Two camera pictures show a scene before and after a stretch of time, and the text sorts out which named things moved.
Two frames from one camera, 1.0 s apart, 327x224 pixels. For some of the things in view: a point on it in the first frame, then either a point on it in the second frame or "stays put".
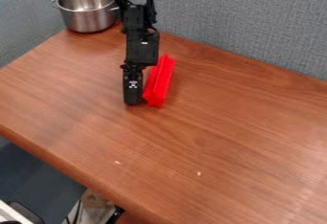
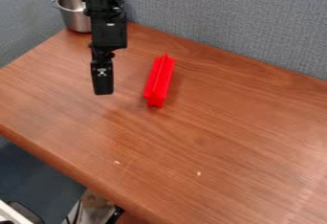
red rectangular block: [159, 81] stays put
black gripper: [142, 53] -> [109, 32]
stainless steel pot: [88, 9] stays put
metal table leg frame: [95, 210] stays put
